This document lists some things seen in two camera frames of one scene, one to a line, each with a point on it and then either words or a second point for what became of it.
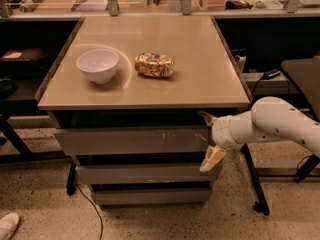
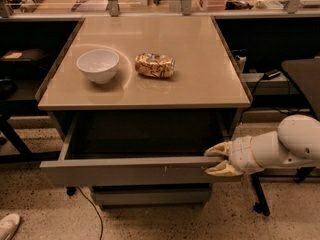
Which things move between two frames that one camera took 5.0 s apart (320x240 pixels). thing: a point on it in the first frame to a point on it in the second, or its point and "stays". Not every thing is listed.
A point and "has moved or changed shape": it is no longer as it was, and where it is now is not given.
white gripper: [221, 133] to [242, 155]
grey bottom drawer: [159, 196] stays
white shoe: [8, 225] stays
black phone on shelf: [271, 73] stays
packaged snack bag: [154, 65] stays
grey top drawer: [134, 140] has moved or changed shape
